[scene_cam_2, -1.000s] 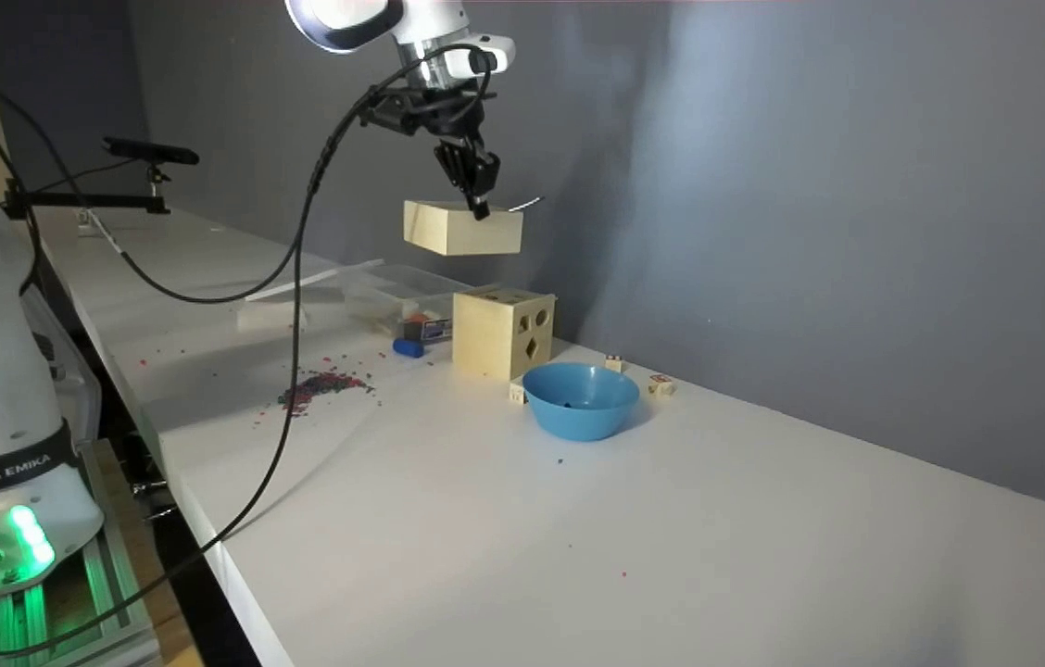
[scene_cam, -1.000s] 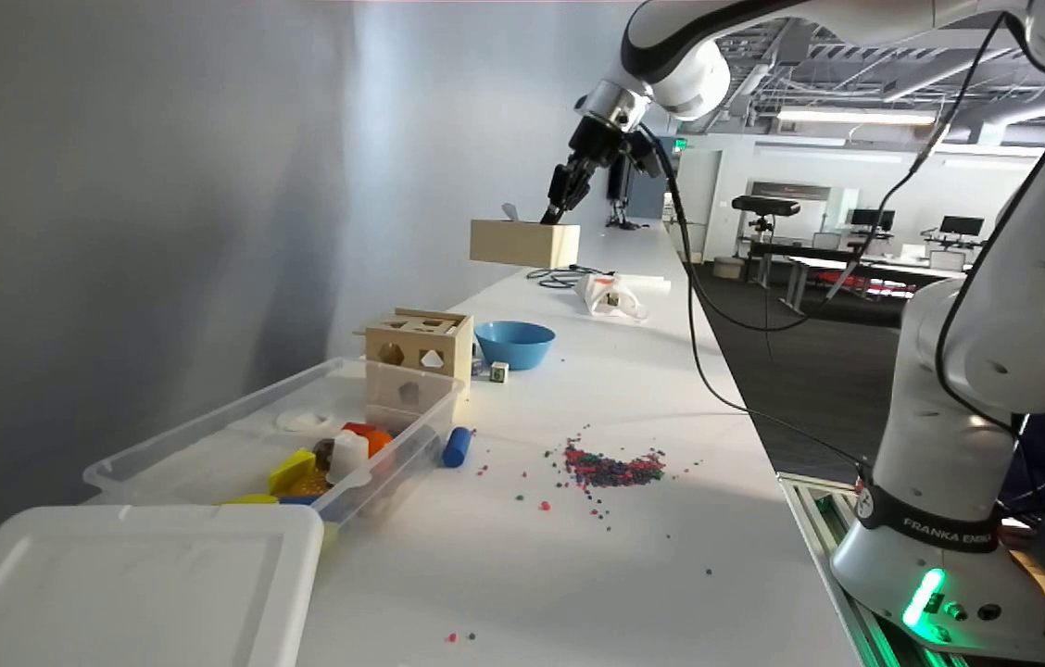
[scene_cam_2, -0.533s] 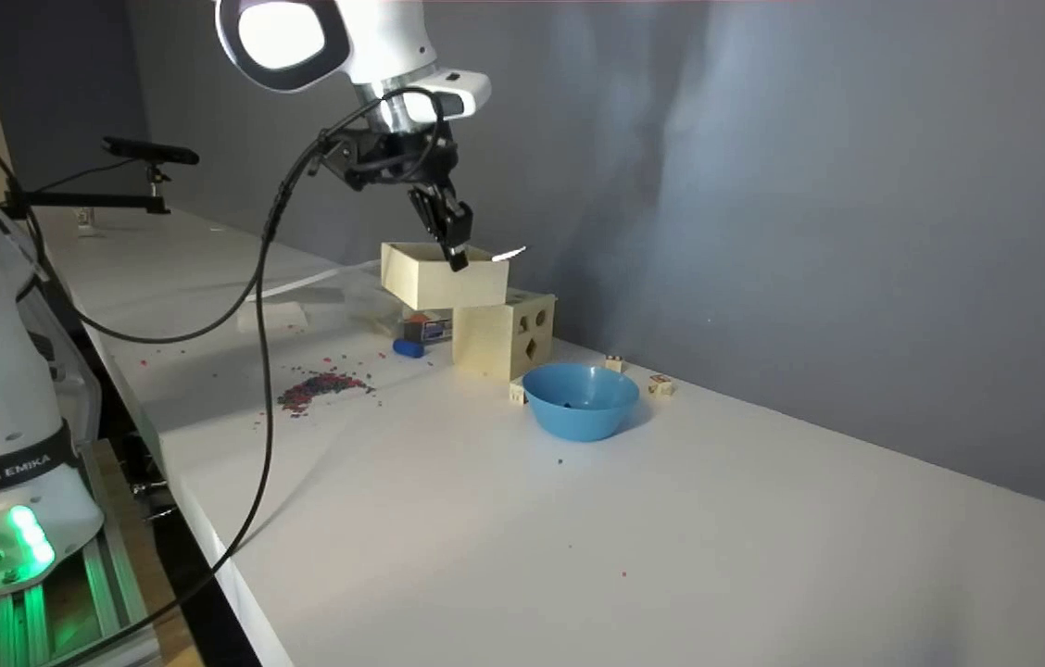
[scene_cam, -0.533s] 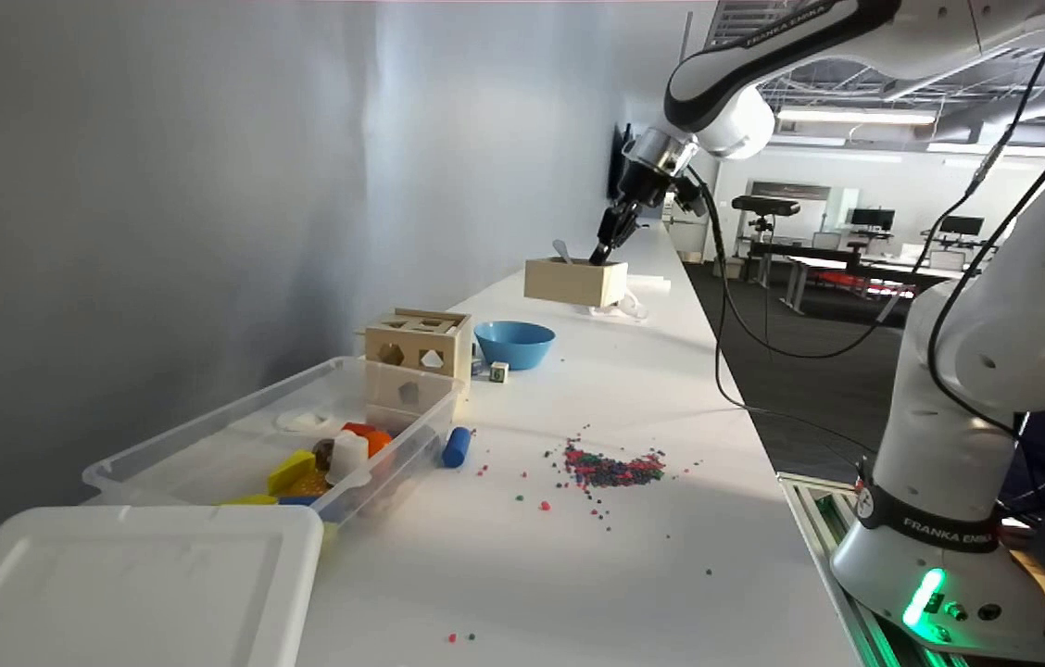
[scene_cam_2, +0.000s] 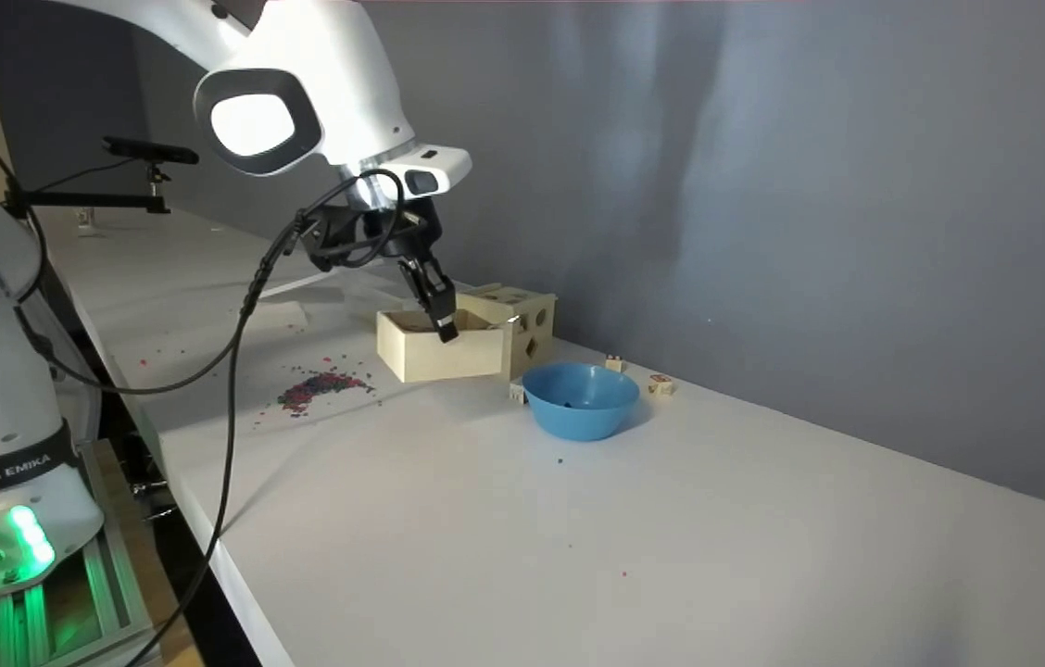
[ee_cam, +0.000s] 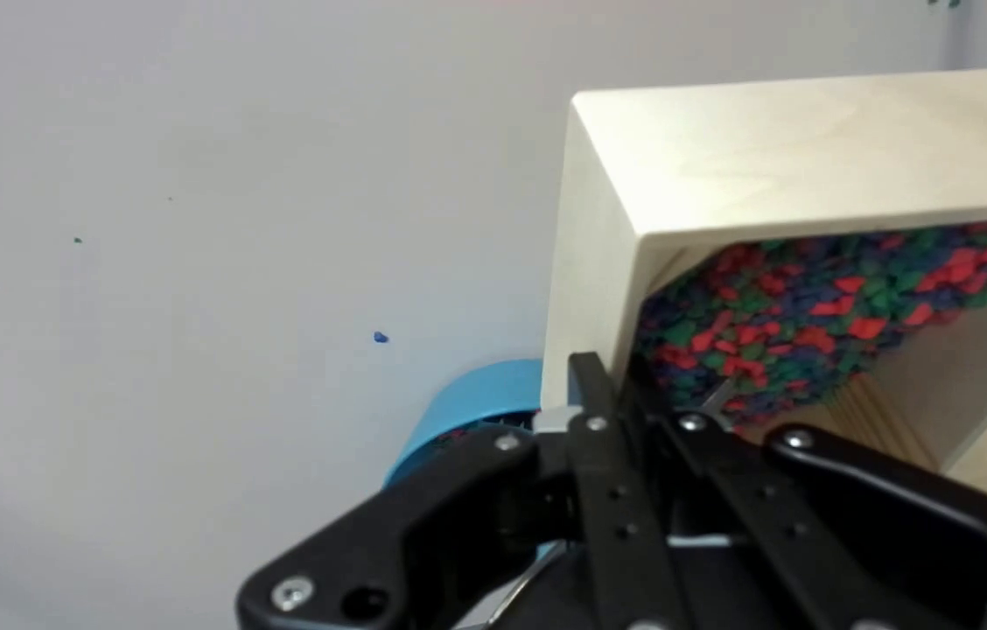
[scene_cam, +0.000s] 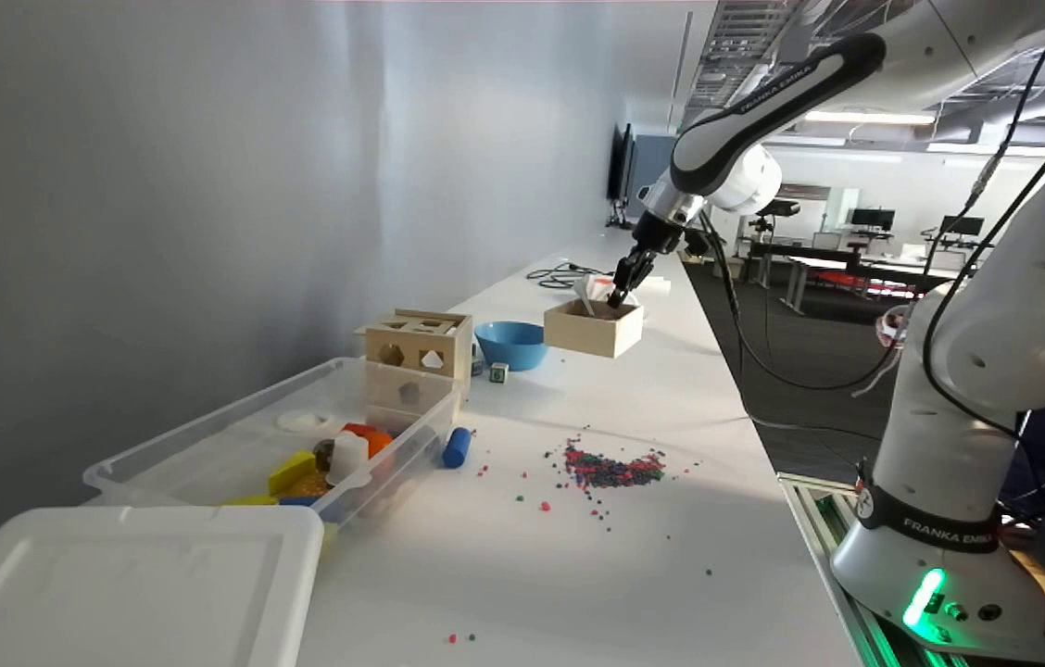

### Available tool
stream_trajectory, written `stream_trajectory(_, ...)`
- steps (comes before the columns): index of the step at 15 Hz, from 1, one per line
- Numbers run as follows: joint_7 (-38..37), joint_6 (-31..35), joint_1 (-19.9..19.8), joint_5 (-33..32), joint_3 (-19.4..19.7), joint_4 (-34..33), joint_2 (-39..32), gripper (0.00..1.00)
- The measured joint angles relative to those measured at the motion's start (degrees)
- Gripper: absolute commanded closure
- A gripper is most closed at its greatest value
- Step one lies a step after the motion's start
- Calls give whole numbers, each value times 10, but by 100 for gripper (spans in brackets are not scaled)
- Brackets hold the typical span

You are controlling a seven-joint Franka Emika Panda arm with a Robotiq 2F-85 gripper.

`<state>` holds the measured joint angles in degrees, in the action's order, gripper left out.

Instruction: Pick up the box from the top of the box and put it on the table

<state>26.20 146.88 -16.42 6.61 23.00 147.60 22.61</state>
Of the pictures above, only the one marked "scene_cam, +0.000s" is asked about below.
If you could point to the white plastic bin lid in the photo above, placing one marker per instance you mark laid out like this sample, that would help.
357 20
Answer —
126 589

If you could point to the white toy piece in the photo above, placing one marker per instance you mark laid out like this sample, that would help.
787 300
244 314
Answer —
350 457

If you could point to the dark blue partition board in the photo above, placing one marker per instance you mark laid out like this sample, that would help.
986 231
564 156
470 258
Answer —
645 167

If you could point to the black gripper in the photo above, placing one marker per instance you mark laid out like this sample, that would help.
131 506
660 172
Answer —
654 238

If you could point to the small white pink box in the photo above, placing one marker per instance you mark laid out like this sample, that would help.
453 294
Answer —
598 290

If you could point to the wooden shape sorter box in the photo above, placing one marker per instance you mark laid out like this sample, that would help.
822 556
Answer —
416 347

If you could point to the background office desk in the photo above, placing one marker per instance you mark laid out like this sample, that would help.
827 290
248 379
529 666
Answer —
850 266

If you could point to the pile of coloured beads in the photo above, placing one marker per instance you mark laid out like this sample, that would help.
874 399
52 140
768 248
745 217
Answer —
614 468

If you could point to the clear plastic storage bin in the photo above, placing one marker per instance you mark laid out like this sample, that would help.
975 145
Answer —
239 448

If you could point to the black computer monitor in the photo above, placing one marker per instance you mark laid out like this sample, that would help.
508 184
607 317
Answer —
874 220
960 227

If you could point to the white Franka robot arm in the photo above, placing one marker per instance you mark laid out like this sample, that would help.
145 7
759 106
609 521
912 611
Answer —
1006 320

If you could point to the dark scattered parts pile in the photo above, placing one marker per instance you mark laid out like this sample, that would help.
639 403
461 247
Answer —
560 277

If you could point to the open wooden box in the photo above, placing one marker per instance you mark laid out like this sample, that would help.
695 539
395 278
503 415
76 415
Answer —
596 331

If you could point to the orange toy piece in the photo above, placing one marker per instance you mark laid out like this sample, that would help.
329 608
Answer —
369 438

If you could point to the blue plastic bowl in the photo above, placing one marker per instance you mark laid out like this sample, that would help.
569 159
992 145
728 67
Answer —
508 347

